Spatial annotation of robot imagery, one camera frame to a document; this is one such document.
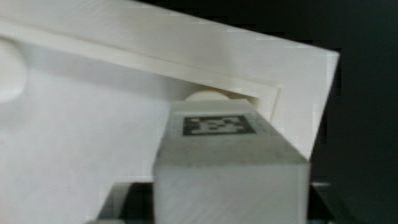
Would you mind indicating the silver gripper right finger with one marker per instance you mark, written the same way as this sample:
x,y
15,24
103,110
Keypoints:
x,y
320,207

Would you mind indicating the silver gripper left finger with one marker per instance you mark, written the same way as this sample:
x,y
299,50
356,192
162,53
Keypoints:
x,y
128,207

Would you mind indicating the white leg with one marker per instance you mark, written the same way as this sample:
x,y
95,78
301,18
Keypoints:
x,y
231,173

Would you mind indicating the white square tabletop tray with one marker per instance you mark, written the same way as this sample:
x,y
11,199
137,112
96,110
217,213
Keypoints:
x,y
103,59

